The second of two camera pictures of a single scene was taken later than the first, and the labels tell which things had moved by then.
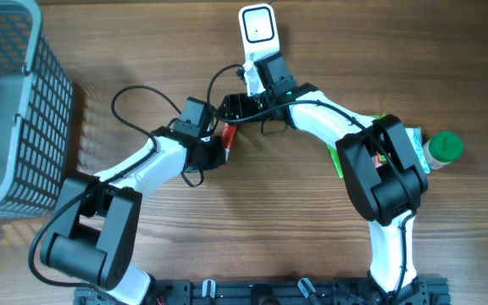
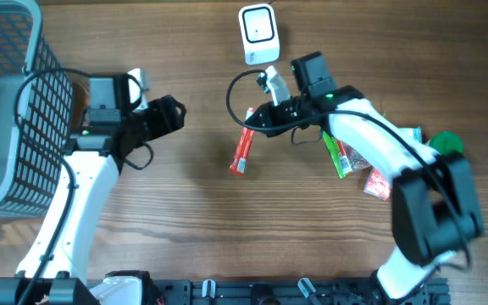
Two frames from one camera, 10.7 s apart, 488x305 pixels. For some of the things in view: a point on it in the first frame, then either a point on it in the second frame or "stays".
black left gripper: (219, 159) to (168, 119)
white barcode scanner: (259, 31) stays
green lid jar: (442, 148) stays
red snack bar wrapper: (229, 136) to (238, 163)
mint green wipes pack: (415, 135) stays
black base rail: (276, 291) stays
